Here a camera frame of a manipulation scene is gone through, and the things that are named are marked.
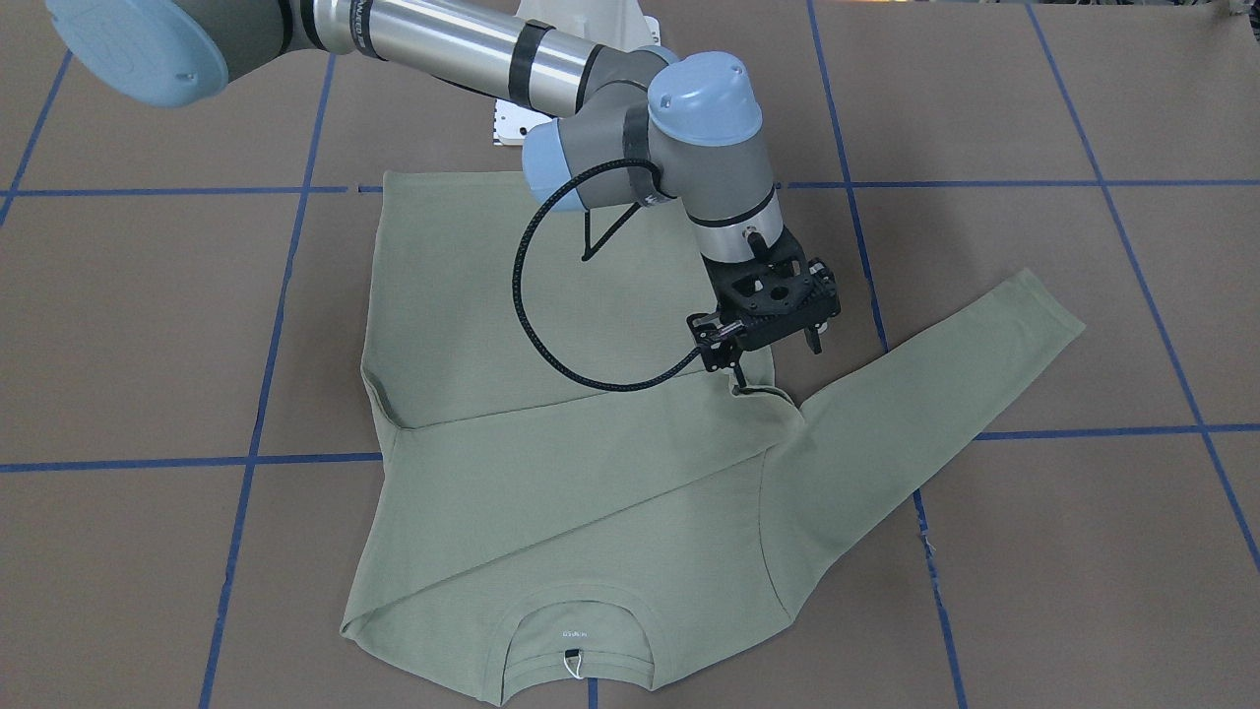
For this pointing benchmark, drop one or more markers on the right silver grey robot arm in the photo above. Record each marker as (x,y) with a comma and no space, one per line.
(625,128)

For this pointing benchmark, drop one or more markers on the olive green long-sleeve shirt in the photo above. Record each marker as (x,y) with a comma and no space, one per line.
(530,529)

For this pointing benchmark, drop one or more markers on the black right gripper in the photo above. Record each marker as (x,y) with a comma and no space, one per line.
(823,285)

